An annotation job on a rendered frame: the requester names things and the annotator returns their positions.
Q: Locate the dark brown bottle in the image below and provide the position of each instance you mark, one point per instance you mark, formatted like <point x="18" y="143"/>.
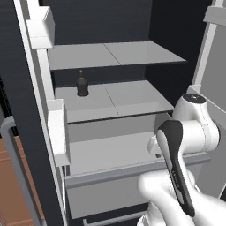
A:
<point x="82" y="86"/>

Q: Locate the grey fridge shelf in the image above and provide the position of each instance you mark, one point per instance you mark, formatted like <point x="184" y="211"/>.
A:
<point x="117" y="54"/>
<point x="123" y="100"/>

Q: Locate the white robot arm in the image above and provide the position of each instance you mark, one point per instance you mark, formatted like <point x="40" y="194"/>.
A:
<point x="194" y="129"/>

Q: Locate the grey fridge drawer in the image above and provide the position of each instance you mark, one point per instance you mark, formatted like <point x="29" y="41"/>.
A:
<point x="111" y="153"/>

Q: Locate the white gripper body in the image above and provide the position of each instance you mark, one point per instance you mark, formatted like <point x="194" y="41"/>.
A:
<point x="153" y="145"/>

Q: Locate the black fridge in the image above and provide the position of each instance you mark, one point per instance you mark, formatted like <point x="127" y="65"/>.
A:
<point x="117" y="20"/>

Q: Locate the brown wooden cabinet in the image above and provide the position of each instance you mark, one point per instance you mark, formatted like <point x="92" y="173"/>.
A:
<point x="11" y="188"/>

